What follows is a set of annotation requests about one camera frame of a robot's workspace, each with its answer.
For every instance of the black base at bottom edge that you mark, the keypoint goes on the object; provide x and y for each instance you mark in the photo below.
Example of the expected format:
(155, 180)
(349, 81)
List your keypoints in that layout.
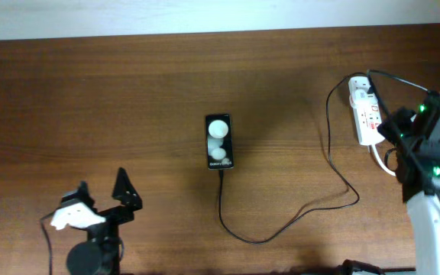
(353, 267)

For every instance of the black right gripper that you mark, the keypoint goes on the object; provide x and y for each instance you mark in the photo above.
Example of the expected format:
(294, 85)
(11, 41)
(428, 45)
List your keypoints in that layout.
(401, 115)

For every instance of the white power strip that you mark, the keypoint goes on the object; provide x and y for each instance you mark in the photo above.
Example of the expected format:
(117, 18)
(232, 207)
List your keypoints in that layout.
(367, 119)

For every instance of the black smartphone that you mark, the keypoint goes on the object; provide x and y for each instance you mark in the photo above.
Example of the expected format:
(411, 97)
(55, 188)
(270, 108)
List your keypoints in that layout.
(219, 143)

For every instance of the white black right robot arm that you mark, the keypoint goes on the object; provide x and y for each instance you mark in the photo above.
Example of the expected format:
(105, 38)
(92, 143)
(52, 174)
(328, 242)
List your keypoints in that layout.
(416, 137)

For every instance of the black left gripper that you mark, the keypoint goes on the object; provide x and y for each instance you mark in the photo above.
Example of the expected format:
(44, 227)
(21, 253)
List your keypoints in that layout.
(122, 213)

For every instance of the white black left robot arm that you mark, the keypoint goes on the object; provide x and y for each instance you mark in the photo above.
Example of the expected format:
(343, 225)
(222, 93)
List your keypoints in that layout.
(103, 249)

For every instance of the white usb charger plug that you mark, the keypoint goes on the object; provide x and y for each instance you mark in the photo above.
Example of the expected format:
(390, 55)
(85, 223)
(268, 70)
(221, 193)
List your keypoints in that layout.
(359, 87)

